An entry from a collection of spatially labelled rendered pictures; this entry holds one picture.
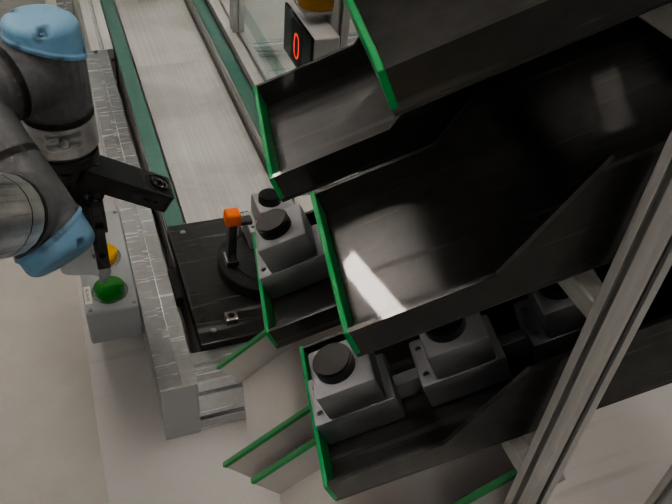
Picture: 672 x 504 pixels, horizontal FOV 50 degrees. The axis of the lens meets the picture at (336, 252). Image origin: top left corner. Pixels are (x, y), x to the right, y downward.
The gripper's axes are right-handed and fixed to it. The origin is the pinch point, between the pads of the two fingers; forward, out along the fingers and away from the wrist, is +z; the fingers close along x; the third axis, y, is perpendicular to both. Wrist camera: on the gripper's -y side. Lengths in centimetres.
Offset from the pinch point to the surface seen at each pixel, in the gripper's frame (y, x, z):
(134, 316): -2.4, 3.5, 5.4
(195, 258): -12.0, -2.4, 2.4
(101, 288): 1.1, 0.4, 2.2
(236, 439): -12.0, 20.9, 13.4
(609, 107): -33, 41, -44
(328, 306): -16.7, 34.9, -23.9
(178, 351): -6.7, 12.9, 3.4
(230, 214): -16.1, 2.0, -8.2
